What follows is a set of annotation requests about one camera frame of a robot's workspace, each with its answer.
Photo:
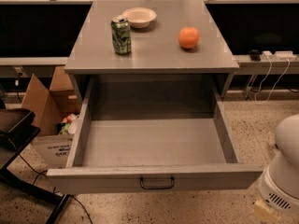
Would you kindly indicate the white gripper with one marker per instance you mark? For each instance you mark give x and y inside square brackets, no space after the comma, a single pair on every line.
[277,192]

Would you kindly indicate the grey top drawer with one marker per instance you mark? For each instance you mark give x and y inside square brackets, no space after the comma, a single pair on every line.
[152,134]

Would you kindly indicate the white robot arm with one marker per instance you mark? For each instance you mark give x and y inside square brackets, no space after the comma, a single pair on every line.
[279,183]

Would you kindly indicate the grey drawer cabinet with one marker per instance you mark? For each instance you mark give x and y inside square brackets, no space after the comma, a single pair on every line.
[157,67]

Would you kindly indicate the black small device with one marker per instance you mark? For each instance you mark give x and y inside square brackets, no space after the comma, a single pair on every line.
[254,55]

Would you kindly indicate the white power adapter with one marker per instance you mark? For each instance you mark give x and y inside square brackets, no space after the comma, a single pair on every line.
[280,55]

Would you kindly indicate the orange fruit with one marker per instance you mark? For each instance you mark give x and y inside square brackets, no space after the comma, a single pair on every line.
[188,37]

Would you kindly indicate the white cup in box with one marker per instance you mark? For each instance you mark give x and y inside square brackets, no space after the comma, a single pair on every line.
[72,127]

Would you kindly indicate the white paper bowl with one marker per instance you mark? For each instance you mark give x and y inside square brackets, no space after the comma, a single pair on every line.
[139,17]

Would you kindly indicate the brown cardboard box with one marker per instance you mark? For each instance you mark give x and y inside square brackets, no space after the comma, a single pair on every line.
[52,107]

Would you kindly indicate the green soda can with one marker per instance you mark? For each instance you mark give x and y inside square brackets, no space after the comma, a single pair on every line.
[121,34]

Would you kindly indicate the black stand frame left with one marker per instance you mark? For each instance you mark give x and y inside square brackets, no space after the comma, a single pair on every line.
[16,133]

